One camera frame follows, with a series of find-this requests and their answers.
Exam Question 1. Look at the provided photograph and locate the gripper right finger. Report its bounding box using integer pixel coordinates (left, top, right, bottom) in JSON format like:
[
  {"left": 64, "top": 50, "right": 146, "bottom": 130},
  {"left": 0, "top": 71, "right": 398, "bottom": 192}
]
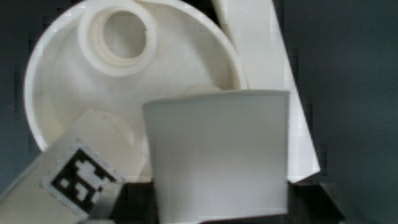
[{"left": 288, "top": 174, "right": 354, "bottom": 224}]

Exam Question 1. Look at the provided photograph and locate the white right border rail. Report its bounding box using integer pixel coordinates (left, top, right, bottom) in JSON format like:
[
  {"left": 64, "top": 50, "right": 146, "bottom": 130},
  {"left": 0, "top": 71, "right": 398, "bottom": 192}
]
[{"left": 212, "top": 0, "right": 320, "bottom": 183}]

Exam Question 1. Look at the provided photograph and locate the white round stool seat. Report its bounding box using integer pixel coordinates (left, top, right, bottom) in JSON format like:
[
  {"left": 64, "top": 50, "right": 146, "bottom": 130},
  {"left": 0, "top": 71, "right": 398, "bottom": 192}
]
[{"left": 25, "top": 0, "right": 247, "bottom": 182}]

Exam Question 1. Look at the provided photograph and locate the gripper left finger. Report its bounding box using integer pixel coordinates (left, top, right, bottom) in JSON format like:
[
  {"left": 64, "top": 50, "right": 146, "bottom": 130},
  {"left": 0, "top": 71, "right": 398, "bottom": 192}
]
[{"left": 88, "top": 179, "right": 160, "bottom": 224}]

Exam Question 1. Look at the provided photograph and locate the white stool leg with tags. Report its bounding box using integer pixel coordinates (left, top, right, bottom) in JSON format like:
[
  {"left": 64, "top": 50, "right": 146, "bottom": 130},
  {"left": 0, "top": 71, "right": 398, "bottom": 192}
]
[{"left": 0, "top": 110, "right": 146, "bottom": 224}]

